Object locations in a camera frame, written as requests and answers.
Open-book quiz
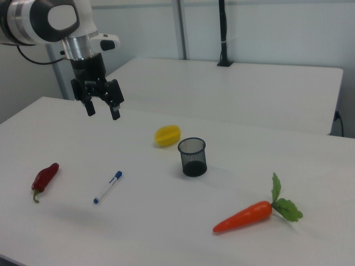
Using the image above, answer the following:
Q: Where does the grey partition frame post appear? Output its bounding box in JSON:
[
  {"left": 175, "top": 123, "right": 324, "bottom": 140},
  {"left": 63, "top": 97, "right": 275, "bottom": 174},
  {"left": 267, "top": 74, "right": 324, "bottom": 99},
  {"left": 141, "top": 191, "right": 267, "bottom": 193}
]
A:
[
  {"left": 176, "top": 0, "right": 187, "bottom": 60},
  {"left": 45, "top": 43, "right": 70, "bottom": 101}
]

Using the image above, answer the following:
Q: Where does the white marker with blue cap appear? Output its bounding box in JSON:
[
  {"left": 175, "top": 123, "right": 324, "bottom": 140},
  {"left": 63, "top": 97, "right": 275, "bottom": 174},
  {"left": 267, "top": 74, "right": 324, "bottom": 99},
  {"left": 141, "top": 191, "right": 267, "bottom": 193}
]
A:
[{"left": 93, "top": 171, "right": 123, "bottom": 205}]

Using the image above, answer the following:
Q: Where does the orange toy carrot with leaves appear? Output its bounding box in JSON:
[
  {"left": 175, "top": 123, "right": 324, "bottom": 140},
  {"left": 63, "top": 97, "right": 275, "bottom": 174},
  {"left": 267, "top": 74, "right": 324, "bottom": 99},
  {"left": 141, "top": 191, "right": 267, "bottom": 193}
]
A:
[{"left": 212, "top": 172, "right": 303, "bottom": 235}]

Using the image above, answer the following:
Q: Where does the white side table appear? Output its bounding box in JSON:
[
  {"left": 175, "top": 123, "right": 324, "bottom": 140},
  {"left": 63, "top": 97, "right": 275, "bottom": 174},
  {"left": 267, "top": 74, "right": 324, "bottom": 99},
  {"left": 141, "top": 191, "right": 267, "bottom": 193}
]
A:
[{"left": 104, "top": 57, "right": 344, "bottom": 136}]

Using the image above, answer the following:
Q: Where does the black mesh pen cup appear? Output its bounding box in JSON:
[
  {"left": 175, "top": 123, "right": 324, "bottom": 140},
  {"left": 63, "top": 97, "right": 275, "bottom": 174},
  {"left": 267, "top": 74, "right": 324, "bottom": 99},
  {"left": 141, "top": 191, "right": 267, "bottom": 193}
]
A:
[{"left": 177, "top": 136, "right": 208, "bottom": 177}]

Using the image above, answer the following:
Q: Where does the black pole with clamp base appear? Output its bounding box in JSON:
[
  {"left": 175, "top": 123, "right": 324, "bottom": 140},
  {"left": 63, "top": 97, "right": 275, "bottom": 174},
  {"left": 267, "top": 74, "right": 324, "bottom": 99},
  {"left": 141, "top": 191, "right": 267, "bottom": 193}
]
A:
[{"left": 216, "top": 0, "right": 234, "bottom": 67}]

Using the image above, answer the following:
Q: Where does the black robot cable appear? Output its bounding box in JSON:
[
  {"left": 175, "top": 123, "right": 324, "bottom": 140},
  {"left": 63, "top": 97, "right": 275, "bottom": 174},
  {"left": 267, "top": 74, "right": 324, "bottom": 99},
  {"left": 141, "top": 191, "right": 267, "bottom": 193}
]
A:
[{"left": 16, "top": 44, "right": 73, "bottom": 65}]

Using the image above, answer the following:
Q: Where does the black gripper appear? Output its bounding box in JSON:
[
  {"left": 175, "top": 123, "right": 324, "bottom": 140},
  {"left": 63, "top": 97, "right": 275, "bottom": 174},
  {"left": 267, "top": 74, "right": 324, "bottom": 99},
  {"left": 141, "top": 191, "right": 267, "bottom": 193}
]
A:
[{"left": 70, "top": 53, "right": 125, "bottom": 121}]

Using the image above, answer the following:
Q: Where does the red toy chili pepper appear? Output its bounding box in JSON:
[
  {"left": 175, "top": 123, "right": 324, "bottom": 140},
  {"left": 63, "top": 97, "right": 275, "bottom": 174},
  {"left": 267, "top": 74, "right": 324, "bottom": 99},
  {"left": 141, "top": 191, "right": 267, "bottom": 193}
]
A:
[{"left": 31, "top": 162, "right": 60, "bottom": 203}]

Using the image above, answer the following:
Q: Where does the yellow toy starfruit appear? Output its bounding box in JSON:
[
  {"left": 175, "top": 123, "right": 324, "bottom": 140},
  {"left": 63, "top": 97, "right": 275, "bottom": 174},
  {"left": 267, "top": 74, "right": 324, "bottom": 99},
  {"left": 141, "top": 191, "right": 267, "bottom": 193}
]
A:
[{"left": 154, "top": 125, "right": 181, "bottom": 147}]

